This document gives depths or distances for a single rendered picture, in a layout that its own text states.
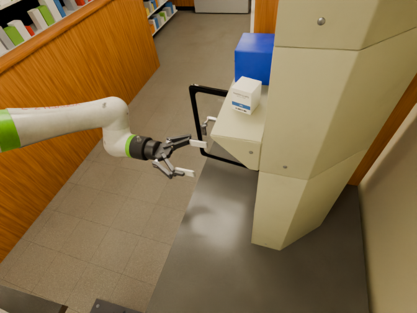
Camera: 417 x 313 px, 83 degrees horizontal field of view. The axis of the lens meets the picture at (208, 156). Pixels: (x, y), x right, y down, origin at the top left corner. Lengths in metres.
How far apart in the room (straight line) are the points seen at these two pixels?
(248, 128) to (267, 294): 0.61
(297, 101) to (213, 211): 0.73
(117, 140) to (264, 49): 0.61
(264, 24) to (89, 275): 2.03
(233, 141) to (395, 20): 0.31
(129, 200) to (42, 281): 0.86
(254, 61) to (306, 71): 0.25
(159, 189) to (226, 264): 1.48
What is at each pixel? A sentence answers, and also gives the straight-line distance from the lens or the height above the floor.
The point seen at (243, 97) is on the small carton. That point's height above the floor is 1.55.
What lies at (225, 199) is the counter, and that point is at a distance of 1.08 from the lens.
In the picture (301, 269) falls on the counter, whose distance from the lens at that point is 1.00.
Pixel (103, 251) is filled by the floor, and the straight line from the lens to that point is 2.24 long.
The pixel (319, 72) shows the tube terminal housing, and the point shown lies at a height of 1.68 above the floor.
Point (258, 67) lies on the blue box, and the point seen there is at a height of 1.56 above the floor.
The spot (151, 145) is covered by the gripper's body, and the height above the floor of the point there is 1.26.
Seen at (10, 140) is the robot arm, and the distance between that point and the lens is 0.84.
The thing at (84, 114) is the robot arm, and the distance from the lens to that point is 0.89.
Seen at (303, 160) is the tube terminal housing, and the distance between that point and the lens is 0.53.
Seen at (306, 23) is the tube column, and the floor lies 1.74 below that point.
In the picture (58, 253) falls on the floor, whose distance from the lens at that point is 2.44.
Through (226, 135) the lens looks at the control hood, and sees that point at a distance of 0.52.
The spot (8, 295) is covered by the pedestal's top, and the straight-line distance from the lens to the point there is 1.27.
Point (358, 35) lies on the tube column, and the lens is 0.38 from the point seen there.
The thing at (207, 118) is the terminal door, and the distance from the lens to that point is 0.97.
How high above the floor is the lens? 1.88
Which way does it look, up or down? 50 degrees down
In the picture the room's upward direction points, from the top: 8 degrees counter-clockwise
